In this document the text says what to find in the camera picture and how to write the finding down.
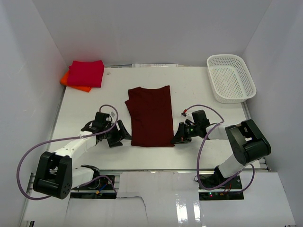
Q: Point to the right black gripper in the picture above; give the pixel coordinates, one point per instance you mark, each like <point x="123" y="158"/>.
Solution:
<point x="181" y="135"/>

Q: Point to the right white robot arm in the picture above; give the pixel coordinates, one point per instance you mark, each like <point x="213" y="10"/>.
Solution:
<point x="247" y="142"/>

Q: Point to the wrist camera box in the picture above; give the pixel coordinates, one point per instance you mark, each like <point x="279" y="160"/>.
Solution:
<point x="112" y="116"/>
<point x="187" y="117"/>

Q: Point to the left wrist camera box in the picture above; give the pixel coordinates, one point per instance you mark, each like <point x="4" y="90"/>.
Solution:
<point x="112" y="116"/>

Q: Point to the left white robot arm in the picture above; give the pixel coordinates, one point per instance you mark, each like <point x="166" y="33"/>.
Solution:
<point x="56" y="173"/>

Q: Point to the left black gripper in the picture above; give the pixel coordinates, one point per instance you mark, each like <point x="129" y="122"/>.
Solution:
<point x="123" y="134"/>

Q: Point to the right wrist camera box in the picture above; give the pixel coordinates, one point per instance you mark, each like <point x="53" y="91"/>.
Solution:
<point x="187" y="117"/>

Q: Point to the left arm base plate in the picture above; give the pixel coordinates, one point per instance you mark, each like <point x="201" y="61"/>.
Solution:
<point x="100" y="189"/>

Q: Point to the dark red t-shirt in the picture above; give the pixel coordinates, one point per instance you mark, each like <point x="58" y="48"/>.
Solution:
<point x="151" y="117"/>

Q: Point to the folded crimson t-shirt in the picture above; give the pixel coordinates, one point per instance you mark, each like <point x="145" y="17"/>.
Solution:
<point x="86" y="74"/>

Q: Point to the white perforated plastic basket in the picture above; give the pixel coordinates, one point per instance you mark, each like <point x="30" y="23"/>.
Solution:
<point x="230" y="79"/>

